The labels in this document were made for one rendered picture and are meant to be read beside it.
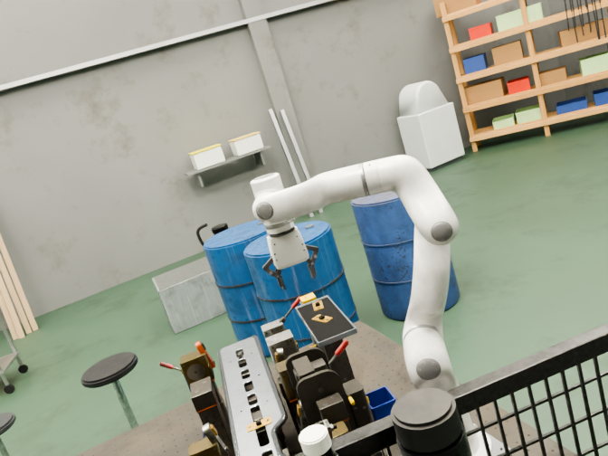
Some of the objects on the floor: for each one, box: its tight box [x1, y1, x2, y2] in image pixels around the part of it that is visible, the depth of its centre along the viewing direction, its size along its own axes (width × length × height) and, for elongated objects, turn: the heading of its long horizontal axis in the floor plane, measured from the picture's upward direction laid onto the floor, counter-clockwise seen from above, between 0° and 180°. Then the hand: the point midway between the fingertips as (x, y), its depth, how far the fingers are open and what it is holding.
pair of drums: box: [203, 220, 359, 357], centre depth 438 cm, size 84×136×100 cm, turn 70°
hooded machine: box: [397, 81, 465, 172], centre depth 932 cm, size 80×66×144 cm
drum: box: [351, 191, 461, 321], centre depth 449 cm, size 67×67×100 cm
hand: (298, 280), depth 160 cm, fingers open, 8 cm apart
